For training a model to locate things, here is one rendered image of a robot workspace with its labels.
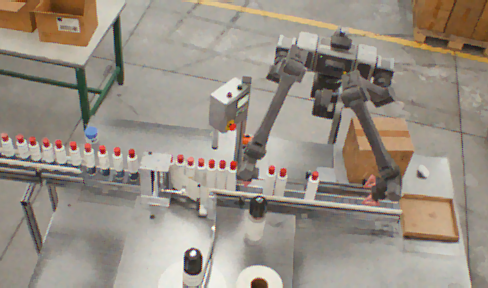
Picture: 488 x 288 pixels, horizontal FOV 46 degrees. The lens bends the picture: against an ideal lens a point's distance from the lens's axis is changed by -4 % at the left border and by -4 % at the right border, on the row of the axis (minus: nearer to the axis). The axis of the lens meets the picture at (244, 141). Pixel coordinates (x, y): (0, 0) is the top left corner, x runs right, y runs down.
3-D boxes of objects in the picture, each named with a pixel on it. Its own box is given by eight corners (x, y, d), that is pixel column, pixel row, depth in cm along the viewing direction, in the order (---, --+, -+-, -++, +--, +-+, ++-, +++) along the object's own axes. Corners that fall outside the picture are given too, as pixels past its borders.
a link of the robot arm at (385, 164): (364, 82, 246) (341, 91, 252) (361, 87, 242) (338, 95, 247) (402, 169, 256) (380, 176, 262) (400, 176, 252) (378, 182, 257)
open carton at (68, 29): (30, 50, 385) (21, 3, 358) (56, 8, 420) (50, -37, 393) (85, 57, 384) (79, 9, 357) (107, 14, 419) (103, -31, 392)
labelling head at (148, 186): (141, 203, 293) (138, 169, 274) (146, 183, 302) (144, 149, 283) (168, 206, 293) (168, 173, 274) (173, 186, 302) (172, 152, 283)
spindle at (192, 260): (180, 295, 258) (180, 260, 238) (183, 278, 264) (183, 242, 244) (200, 297, 258) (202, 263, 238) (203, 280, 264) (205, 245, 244)
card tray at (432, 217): (402, 235, 298) (405, 231, 295) (398, 196, 316) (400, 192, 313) (457, 241, 298) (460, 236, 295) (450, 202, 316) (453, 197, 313)
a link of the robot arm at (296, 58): (314, 47, 246) (293, 38, 245) (303, 76, 243) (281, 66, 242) (288, 74, 290) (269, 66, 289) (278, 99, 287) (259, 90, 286)
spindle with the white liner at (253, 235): (243, 244, 281) (248, 206, 260) (244, 229, 287) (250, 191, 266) (261, 246, 281) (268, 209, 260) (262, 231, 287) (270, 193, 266)
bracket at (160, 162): (139, 169, 275) (139, 167, 274) (143, 152, 283) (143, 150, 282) (167, 172, 275) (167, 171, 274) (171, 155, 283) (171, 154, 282)
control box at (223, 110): (208, 124, 278) (209, 94, 264) (231, 106, 287) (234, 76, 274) (224, 135, 274) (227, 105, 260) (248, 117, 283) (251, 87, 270)
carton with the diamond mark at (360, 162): (348, 183, 317) (359, 149, 298) (341, 151, 334) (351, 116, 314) (401, 184, 320) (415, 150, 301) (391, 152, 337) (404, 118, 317)
